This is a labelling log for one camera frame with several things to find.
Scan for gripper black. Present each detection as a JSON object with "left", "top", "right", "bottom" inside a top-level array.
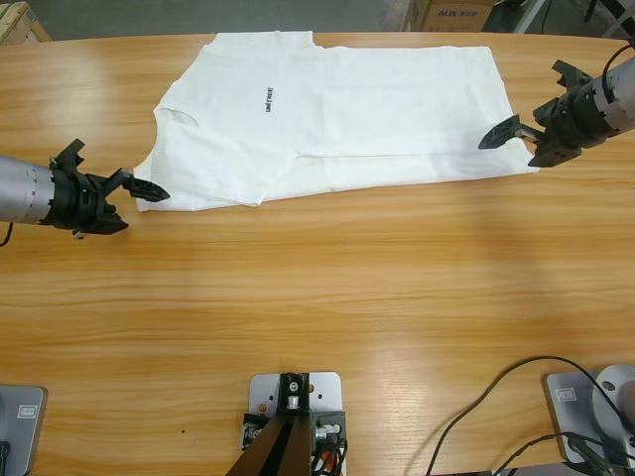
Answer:
[
  {"left": 42, "top": 158, "right": 172, "bottom": 239},
  {"left": 477, "top": 73, "right": 617, "bottom": 169}
]

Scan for white t-shirt with black logo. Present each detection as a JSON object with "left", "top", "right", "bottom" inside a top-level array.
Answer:
[{"left": 134, "top": 30, "right": 542, "bottom": 214}]

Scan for AUX cardboard box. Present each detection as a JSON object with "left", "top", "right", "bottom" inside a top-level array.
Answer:
[{"left": 421, "top": 0, "right": 497, "bottom": 34}]

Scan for patterned cardboard box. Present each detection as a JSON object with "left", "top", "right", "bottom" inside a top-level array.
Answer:
[{"left": 400, "top": 0, "right": 432, "bottom": 32}]

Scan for wooden crate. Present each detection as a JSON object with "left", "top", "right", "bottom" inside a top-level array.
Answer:
[{"left": 0, "top": 0, "right": 51, "bottom": 47}]

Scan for wrist black camera bracket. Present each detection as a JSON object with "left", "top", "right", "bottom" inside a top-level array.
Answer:
[
  {"left": 552, "top": 59, "right": 593, "bottom": 92},
  {"left": 48, "top": 138, "right": 87, "bottom": 173}
]

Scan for grey metal frame leg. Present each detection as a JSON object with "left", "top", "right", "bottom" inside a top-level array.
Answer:
[{"left": 513, "top": 0, "right": 555, "bottom": 35}]

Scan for black metal frame leg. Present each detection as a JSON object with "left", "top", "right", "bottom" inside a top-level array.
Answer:
[{"left": 582, "top": 0, "right": 635, "bottom": 40}]

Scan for long looping black cable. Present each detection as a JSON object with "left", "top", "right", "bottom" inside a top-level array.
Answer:
[{"left": 430, "top": 354, "right": 635, "bottom": 476}]

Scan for black corner bracket with bolt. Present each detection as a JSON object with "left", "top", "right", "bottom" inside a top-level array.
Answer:
[
  {"left": 312, "top": 411, "right": 348, "bottom": 447},
  {"left": 241, "top": 411, "right": 272, "bottom": 451}
]

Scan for arm grey base plate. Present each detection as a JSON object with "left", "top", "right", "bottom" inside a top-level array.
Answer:
[
  {"left": 0, "top": 385, "right": 50, "bottom": 476},
  {"left": 540, "top": 363, "right": 635, "bottom": 465}
]

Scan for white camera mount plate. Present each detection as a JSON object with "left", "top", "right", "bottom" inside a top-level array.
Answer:
[{"left": 247, "top": 371, "right": 346, "bottom": 450}]

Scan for dark camera post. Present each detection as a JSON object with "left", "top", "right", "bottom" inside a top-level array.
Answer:
[{"left": 225, "top": 371, "right": 318, "bottom": 476}]

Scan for black cable with plug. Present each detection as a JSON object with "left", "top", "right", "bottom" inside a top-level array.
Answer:
[{"left": 488, "top": 429, "right": 635, "bottom": 476}]

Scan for orange and black wire bundle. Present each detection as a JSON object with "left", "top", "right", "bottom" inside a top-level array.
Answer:
[{"left": 310, "top": 438, "right": 354, "bottom": 476}]

